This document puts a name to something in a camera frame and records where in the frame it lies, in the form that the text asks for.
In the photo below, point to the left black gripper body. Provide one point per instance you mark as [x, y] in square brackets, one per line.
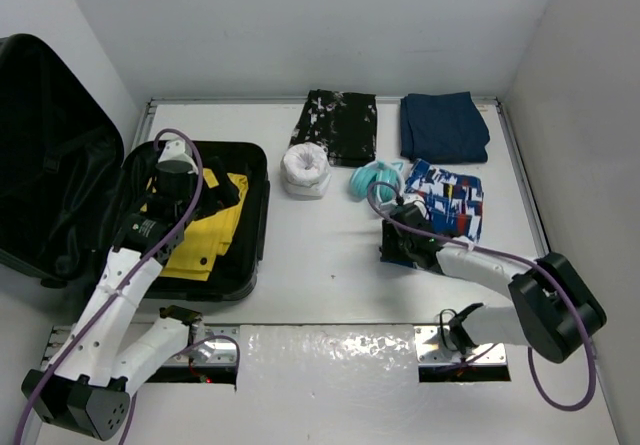
[186, 204]

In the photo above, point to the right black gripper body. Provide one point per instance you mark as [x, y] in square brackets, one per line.
[393, 247]

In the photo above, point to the yellow pants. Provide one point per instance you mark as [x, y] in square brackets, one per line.
[207, 239]

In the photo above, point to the blue white patterned shorts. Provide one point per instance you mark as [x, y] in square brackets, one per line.
[454, 201]

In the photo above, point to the navy garment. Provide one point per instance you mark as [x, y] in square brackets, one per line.
[443, 129]

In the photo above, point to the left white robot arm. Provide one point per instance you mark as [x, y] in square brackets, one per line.
[88, 386]

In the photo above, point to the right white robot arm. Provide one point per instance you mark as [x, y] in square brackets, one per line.
[552, 310]

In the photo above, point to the teal cat-ear headphones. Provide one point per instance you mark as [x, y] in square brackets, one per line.
[378, 171]

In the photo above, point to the white rolled cloth bundle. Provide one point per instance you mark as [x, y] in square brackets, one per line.
[305, 171]

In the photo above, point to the black open suitcase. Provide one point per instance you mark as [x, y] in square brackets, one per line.
[67, 183]

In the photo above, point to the black white patterned garment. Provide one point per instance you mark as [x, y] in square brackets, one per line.
[343, 124]

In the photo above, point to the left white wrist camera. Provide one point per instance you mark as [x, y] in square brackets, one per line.
[177, 151]

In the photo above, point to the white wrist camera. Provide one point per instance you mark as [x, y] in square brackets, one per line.
[177, 151]
[418, 201]

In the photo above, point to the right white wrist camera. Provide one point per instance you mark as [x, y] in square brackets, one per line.
[418, 201]

